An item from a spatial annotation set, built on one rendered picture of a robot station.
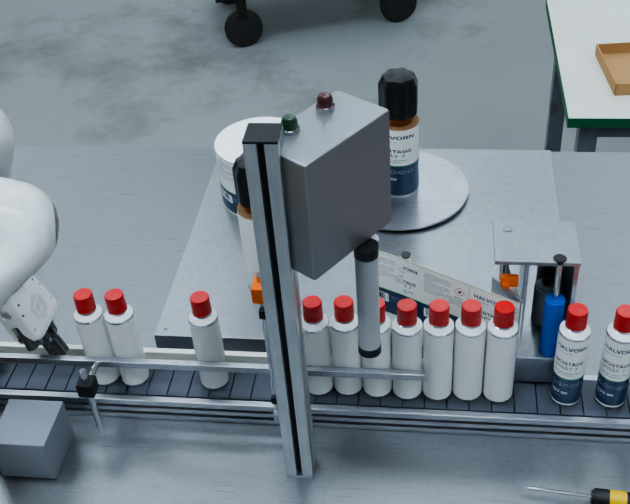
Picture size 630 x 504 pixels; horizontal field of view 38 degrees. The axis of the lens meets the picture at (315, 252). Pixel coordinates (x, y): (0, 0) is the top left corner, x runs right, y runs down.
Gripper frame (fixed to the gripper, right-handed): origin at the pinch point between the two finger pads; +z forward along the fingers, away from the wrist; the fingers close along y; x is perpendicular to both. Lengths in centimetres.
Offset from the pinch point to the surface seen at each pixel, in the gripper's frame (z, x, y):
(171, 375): 13.7, -16.7, 0.6
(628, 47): 54, -110, 142
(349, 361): 17, -51, -2
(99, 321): -3.9, -12.7, -1.5
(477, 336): 18, -74, -2
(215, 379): 14.2, -26.4, -2.5
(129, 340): 1.2, -16.0, -2.2
